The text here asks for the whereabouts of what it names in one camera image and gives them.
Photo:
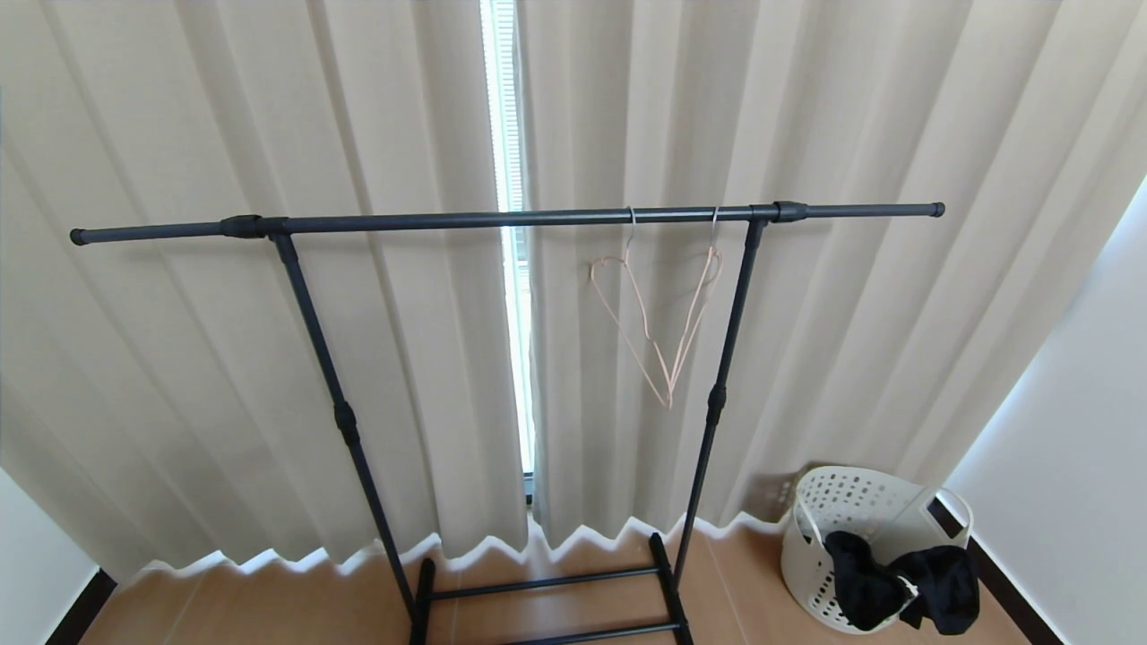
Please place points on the pink clothes hanger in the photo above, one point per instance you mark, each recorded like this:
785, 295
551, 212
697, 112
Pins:
642, 313
694, 321

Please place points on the black clothes rack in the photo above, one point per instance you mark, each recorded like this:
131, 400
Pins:
538, 218

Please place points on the window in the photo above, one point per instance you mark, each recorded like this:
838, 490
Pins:
506, 134

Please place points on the heap of clothes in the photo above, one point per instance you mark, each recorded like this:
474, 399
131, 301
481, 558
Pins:
860, 582

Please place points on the white laundry basket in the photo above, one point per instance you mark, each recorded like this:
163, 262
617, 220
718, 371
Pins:
860, 502

